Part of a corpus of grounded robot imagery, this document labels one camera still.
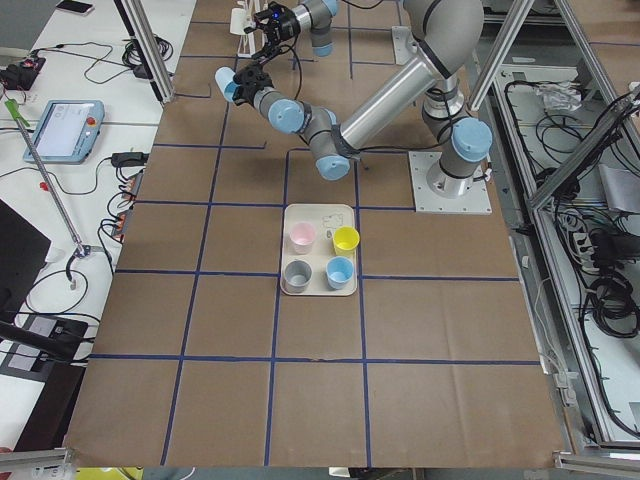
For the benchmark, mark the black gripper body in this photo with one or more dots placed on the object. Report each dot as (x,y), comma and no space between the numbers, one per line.
(248,88)
(285,18)

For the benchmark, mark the light blue ikea cup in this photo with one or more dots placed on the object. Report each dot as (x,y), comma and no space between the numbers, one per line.
(224,78)

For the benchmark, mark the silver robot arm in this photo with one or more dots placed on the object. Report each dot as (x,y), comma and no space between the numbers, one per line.
(315,17)
(443,34)

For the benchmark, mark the beige cup tray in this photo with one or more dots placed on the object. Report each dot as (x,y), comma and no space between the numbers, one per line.
(326,218)

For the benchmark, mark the pink ikea cup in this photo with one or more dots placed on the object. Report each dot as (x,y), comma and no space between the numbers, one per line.
(302,236)

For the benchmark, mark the yellow ikea cup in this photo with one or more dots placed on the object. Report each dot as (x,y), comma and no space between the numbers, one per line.
(345,240)

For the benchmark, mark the grey ikea cup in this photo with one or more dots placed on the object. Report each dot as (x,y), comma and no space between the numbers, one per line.
(297,275)

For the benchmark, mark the black power adapter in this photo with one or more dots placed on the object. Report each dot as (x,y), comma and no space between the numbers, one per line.
(129,159)

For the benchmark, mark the smartphone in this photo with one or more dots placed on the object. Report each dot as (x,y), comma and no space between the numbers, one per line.
(75,7)

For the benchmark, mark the blue teach pendant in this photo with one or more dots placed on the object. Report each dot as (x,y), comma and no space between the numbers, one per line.
(67,130)

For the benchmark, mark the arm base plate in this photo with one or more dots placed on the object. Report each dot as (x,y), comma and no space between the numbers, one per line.
(435,192)
(404,45)

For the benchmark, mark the aluminium frame post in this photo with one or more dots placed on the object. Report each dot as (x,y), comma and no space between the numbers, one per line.
(140,32)

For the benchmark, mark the green handled tool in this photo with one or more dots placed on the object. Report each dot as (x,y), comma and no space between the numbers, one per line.
(13,108)

